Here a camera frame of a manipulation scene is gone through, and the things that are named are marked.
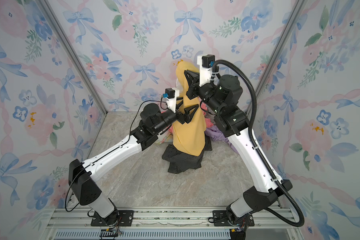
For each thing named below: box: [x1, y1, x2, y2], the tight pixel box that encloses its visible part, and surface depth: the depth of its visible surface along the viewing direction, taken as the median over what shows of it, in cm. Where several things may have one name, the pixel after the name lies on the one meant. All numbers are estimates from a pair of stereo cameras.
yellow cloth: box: [173, 60, 207, 157], surface depth 70 cm
